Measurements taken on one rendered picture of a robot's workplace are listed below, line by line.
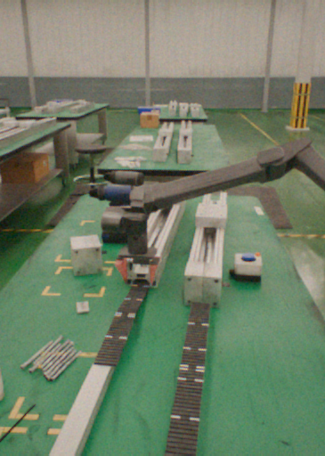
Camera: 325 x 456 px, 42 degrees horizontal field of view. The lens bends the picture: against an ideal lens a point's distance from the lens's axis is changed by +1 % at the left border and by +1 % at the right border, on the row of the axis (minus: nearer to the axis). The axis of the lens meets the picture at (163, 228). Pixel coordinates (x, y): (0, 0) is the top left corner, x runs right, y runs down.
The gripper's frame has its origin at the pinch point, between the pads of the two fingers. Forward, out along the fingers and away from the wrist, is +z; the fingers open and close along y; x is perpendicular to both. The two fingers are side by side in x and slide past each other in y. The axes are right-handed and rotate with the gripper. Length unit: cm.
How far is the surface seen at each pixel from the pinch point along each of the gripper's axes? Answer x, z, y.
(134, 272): -4.4, -0.3, 2.4
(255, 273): -12.0, 1.4, -34.2
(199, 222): -36.0, -6.1, -14.8
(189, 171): -167, 5, 1
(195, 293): 5.0, 0.4, -17.0
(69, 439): 56, 1, 0
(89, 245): -11.0, -5.4, 18.2
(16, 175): -319, 49, 205
